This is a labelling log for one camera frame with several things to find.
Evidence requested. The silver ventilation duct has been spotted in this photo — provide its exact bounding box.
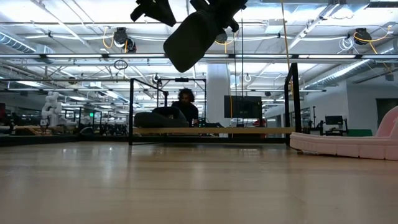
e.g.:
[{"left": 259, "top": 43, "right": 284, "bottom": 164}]
[{"left": 304, "top": 40, "right": 398, "bottom": 91}]

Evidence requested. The person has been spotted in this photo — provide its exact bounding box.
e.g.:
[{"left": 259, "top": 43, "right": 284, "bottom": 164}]
[{"left": 170, "top": 88, "right": 200, "bottom": 128}]

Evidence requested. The black aluminium table frame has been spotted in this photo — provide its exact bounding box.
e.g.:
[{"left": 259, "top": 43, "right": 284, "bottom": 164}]
[{"left": 0, "top": 134, "right": 292, "bottom": 147}]

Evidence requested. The yellow hanging cable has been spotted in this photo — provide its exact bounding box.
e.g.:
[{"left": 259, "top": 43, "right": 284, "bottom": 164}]
[{"left": 280, "top": 0, "right": 295, "bottom": 103}]

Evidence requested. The white pillar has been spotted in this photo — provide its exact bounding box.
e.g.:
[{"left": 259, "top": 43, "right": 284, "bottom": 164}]
[{"left": 206, "top": 63, "right": 231, "bottom": 138}]

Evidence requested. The green box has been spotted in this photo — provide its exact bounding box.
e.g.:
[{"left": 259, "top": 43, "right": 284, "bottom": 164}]
[{"left": 347, "top": 128, "right": 373, "bottom": 138}]

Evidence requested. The small monitor on stand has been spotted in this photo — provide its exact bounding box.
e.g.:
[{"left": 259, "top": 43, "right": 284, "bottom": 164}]
[{"left": 310, "top": 105, "right": 349, "bottom": 137}]

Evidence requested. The black monitor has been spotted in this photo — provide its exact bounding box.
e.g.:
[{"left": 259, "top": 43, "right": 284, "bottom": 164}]
[{"left": 223, "top": 95, "right": 263, "bottom": 127}]

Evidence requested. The white robot figure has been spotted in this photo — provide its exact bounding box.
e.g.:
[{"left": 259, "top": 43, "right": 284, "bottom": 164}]
[{"left": 40, "top": 91, "right": 63, "bottom": 128}]

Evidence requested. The long ceiling light bar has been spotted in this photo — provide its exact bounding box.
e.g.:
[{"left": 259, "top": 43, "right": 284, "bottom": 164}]
[{"left": 0, "top": 52, "right": 398, "bottom": 60}]

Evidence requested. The black frame wooden shelf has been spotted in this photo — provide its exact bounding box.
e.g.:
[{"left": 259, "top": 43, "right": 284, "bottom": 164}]
[{"left": 128, "top": 62, "right": 305, "bottom": 146}]

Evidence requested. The black ceiling cable reel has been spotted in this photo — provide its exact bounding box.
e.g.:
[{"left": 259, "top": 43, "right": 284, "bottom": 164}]
[
  {"left": 112, "top": 27, "right": 137, "bottom": 54},
  {"left": 214, "top": 30, "right": 229, "bottom": 44},
  {"left": 353, "top": 27, "right": 373, "bottom": 46}
]

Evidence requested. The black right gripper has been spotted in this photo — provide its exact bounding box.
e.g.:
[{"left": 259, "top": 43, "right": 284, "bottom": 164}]
[{"left": 190, "top": 0, "right": 249, "bottom": 34}]

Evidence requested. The pink slide sandal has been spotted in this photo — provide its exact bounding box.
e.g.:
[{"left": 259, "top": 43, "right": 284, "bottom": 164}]
[{"left": 289, "top": 105, "right": 398, "bottom": 162}]

